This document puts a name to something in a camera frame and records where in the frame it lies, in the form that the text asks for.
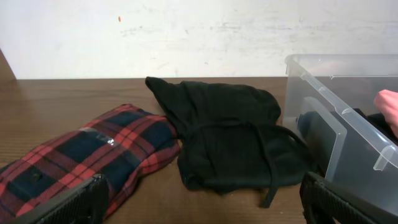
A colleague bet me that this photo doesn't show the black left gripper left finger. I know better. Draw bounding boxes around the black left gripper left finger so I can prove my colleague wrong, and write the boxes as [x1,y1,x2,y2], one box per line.
[7,174,109,224]

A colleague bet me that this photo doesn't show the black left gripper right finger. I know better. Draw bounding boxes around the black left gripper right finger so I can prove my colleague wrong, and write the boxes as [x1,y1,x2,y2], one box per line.
[300,172,397,224]

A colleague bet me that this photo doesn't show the small black garment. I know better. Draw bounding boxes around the small black garment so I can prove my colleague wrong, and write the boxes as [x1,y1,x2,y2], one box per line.
[296,108,397,176]

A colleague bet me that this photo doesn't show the large black garment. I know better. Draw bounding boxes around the large black garment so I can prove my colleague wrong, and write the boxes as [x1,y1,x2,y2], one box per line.
[145,77,317,208]

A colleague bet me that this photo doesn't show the pink printed t-shirt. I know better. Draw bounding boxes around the pink printed t-shirt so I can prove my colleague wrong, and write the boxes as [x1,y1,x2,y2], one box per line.
[374,90,398,137]

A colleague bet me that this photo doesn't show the red plaid folded shirt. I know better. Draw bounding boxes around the red plaid folded shirt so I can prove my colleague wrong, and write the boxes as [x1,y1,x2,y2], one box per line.
[1,104,180,223]

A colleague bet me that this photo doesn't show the clear plastic storage bin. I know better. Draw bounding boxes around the clear plastic storage bin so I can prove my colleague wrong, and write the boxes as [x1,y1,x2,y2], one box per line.
[282,54,397,213]

